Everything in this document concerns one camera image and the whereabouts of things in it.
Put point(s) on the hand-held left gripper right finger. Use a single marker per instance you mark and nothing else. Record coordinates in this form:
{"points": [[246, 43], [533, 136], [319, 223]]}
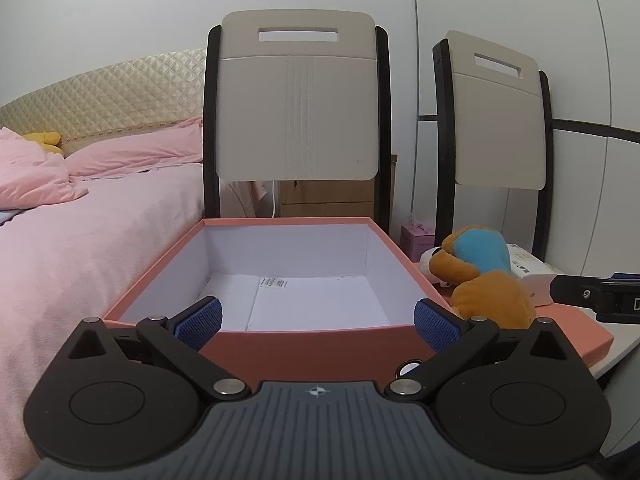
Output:
{"points": [[435, 325]]}

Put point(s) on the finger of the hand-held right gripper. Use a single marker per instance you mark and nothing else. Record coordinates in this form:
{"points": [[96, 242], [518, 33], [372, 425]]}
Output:
{"points": [[575, 290]]}

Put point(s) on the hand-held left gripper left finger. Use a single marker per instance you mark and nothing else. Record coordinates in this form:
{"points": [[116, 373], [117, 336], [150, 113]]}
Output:
{"points": [[200, 322]]}

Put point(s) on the orange cardboard box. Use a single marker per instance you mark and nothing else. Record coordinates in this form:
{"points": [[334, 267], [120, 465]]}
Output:
{"points": [[300, 350]]}

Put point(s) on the white desktop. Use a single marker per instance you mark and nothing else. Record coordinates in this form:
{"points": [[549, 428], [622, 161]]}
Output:
{"points": [[620, 347]]}

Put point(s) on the white tissue pack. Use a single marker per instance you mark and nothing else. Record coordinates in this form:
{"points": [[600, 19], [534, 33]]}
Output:
{"points": [[535, 270]]}

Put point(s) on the brown and blue plush toy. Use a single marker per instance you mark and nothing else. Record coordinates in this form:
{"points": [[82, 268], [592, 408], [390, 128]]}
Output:
{"points": [[480, 260]]}

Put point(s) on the small pink box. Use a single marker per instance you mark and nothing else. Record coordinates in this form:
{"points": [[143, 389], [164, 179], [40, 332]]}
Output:
{"points": [[416, 242]]}

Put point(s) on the bed with pink sheet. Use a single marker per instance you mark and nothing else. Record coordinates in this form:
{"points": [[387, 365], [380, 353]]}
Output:
{"points": [[75, 270]]}

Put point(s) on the wooden cabinet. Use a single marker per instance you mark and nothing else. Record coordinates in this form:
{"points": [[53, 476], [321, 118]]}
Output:
{"points": [[325, 195]]}

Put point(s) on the pink pillow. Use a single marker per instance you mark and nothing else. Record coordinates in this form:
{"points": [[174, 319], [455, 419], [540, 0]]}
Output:
{"points": [[145, 152]]}

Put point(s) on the crumpled pink blanket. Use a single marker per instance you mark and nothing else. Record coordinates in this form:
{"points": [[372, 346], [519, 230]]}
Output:
{"points": [[30, 175]]}

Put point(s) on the yellow plush toy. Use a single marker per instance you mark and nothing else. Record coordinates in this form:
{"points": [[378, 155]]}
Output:
{"points": [[45, 140]]}

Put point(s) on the beige quilted headboard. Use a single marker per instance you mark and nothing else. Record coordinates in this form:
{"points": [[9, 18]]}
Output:
{"points": [[110, 95]]}

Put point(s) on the beige chair with black frame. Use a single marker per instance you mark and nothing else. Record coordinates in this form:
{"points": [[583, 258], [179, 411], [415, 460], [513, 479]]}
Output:
{"points": [[300, 110], [500, 125]]}

